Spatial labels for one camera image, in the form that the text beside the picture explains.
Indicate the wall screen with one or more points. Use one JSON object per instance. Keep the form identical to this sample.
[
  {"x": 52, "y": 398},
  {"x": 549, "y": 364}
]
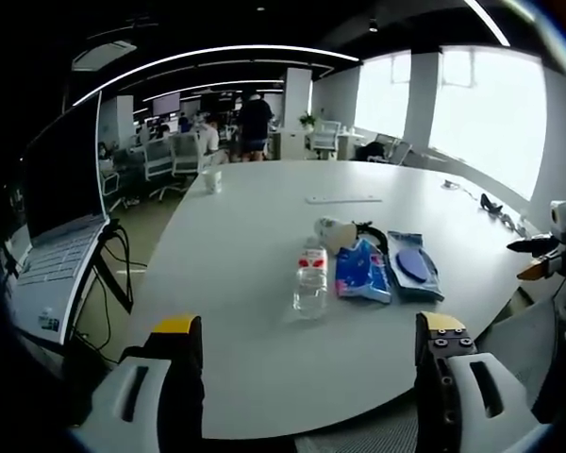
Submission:
[{"x": 166, "y": 104}]

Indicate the blue patterned snack packet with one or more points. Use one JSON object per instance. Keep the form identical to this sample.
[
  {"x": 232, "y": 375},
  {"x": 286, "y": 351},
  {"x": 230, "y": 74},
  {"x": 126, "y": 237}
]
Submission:
[{"x": 361, "y": 273}]

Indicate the white tabletop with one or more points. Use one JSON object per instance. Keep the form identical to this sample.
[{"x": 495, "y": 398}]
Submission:
[{"x": 264, "y": 264}]

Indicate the potted green plant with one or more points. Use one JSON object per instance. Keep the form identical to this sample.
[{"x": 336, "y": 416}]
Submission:
[{"x": 307, "y": 120}]

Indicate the black bag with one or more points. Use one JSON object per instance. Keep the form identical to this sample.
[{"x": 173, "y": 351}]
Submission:
[{"x": 371, "y": 151}]

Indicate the clear plastic water bottle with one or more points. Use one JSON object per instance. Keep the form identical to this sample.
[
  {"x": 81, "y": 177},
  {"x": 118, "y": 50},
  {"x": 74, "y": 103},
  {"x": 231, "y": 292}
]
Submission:
[{"x": 310, "y": 278}]

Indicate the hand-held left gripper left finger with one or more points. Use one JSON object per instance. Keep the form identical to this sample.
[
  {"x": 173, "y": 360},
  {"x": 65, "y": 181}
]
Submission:
[{"x": 132, "y": 391}]

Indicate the small grey round item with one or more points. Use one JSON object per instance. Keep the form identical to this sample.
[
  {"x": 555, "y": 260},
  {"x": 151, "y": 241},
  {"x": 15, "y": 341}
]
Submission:
[{"x": 449, "y": 185}]

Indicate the ceiling air conditioner unit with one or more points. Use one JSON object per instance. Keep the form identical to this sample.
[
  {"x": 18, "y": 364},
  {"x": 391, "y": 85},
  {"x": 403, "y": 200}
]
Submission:
[{"x": 104, "y": 54}]

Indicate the grey office chair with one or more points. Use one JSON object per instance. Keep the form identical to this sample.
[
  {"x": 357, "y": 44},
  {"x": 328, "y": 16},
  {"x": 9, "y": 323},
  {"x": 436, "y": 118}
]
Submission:
[{"x": 528, "y": 344}]

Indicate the small grey cluttered item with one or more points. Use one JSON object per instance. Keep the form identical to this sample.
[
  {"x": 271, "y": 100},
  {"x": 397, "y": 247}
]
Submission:
[{"x": 511, "y": 223}]

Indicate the white mesh office chair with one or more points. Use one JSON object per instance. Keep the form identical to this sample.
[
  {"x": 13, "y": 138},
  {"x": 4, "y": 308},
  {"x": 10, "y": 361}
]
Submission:
[
  {"x": 400, "y": 151},
  {"x": 327, "y": 137},
  {"x": 157, "y": 158},
  {"x": 185, "y": 153}
]

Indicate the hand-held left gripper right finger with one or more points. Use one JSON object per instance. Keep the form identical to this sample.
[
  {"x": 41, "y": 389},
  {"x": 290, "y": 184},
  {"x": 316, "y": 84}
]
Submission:
[{"x": 481, "y": 391}]

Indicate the black laptop stand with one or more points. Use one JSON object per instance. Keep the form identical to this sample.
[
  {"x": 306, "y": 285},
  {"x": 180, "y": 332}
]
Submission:
[{"x": 118, "y": 269}]

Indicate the blue pouch with dark oval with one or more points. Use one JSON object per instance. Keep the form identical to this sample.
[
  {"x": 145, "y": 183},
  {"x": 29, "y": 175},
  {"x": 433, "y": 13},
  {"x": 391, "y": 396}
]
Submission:
[{"x": 415, "y": 264}]

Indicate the paper cup with white lid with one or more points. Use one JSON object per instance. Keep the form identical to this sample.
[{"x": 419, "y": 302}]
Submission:
[{"x": 332, "y": 231}]

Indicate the white laptop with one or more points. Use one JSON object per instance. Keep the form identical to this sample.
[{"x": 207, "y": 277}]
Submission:
[{"x": 61, "y": 236}]

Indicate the black clip item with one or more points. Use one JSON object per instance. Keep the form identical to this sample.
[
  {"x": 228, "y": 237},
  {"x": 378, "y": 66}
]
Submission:
[{"x": 489, "y": 203}]

